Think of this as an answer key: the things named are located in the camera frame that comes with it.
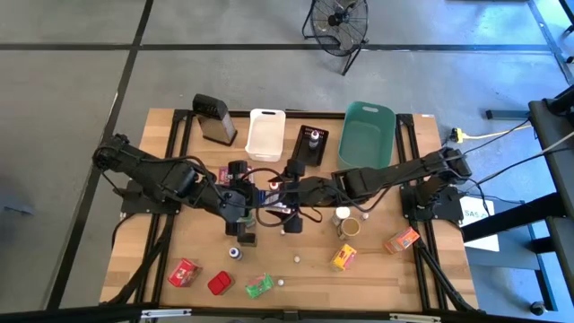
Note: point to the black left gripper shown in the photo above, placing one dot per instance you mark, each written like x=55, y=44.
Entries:
x=244, y=201

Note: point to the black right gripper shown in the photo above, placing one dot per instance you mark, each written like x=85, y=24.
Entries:
x=314, y=192

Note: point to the red food colouring bottle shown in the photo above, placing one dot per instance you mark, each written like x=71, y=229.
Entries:
x=273, y=185

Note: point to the small yellow box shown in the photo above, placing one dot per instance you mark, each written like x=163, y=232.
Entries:
x=343, y=257

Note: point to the red snack box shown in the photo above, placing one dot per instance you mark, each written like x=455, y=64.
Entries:
x=184, y=272

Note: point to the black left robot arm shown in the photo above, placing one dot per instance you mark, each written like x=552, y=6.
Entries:
x=170, y=179

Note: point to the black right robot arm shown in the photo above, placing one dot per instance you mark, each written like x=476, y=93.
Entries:
x=385, y=175

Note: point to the pink snack box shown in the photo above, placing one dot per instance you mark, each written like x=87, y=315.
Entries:
x=223, y=174

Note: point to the small black plastic basket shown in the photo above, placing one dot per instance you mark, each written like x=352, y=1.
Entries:
x=302, y=150

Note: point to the white-lidded spice jar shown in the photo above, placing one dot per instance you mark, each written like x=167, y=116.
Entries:
x=342, y=212

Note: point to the small blue-capped bottle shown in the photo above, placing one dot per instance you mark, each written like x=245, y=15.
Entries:
x=235, y=253

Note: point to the white plastic bin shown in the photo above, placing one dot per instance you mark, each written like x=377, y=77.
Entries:
x=265, y=134

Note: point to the green cereal box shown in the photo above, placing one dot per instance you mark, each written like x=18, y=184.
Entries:
x=259, y=285

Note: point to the small red plastic container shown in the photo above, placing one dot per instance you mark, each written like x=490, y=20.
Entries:
x=220, y=282

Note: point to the teal plastic bin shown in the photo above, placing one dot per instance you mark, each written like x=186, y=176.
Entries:
x=365, y=134

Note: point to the small orange box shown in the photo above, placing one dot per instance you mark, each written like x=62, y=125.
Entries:
x=402, y=240

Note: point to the yellow power plug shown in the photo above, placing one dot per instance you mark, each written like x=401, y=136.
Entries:
x=456, y=134

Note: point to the white printed paper sheet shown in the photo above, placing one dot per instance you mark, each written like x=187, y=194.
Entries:
x=475, y=208

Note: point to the black floor fan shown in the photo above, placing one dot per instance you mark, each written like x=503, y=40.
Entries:
x=339, y=19

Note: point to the black crossbar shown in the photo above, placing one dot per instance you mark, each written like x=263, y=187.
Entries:
x=89, y=316

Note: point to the dark metal floor bar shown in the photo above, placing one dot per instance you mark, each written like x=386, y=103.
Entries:
x=507, y=115

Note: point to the black caster wheel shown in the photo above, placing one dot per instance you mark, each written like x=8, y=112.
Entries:
x=537, y=308

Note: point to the black neighbouring workstation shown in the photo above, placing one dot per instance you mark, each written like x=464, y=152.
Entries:
x=549, y=121

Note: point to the silver metal bracket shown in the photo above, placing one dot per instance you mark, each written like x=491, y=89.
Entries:
x=166, y=312
x=414, y=318

